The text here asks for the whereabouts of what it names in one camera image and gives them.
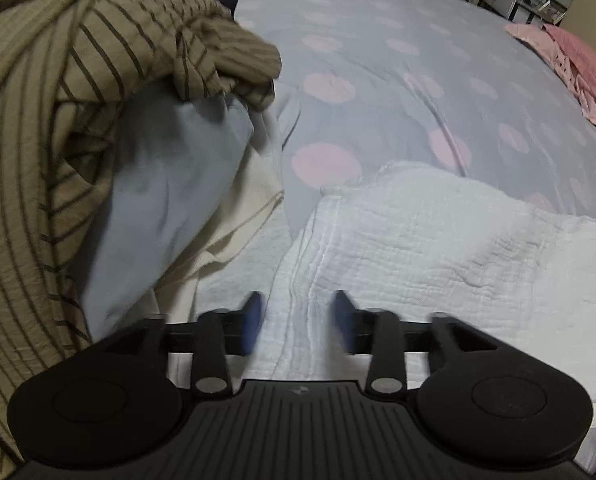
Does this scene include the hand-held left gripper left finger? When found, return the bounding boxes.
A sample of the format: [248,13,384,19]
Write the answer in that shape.
[94,291,265,395]

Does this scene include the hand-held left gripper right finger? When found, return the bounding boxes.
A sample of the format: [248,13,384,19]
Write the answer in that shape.
[331,290,502,396]

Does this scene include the white textured cloth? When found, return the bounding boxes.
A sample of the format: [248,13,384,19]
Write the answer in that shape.
[258,161,596,472]

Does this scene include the cream garment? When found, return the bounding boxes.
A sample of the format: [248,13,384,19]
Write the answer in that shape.
[148,105,285,326]

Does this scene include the light blue garment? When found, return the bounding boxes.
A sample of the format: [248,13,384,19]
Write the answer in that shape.
[73,82,255,343]

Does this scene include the polka dot bed sheet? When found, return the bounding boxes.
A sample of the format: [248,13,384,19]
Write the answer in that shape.
[165,0,596,311]

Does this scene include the tan striped shirt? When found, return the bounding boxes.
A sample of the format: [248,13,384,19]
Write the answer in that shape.
[0,0,283,478]

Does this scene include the pink cloth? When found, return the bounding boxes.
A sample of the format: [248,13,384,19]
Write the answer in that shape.
[504,22,596,142]

